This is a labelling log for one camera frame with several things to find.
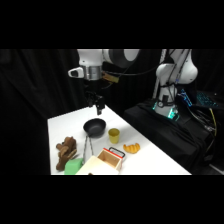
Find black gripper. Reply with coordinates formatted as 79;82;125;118
85;89;106;116

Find blue lit device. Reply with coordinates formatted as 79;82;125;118
177;88;193;108

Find brown plush toy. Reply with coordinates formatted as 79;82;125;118
54;136;78;172

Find green foam block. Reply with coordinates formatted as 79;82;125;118
63;157;84;176

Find yellow plastic cup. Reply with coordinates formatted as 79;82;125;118
107;127;121;145

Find black curtain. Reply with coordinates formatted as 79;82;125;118
0;49;224;176

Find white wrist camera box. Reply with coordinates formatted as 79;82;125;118
67;66;85;80

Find toy croissant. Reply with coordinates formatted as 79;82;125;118
122;142;141;155

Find yellow cable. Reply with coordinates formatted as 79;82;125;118
209;107;218;137

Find background robot with electronics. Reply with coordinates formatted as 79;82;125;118
101;49;193;108

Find backlit keyboard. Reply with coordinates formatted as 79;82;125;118
195;90;220;108

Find black robot stand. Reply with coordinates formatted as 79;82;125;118
122;99;218;175

